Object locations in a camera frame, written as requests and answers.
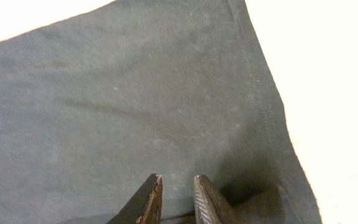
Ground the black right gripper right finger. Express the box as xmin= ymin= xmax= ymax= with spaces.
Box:
xmin=193 ymin=175 xmax=246 ymax=224

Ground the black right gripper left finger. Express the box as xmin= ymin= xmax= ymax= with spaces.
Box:
xmin=107 ymin=174 xmax=163 ymax=224

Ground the black t-shirt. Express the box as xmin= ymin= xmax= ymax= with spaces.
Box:
xmin=0 ymin=0 xmax=321 ymax=223

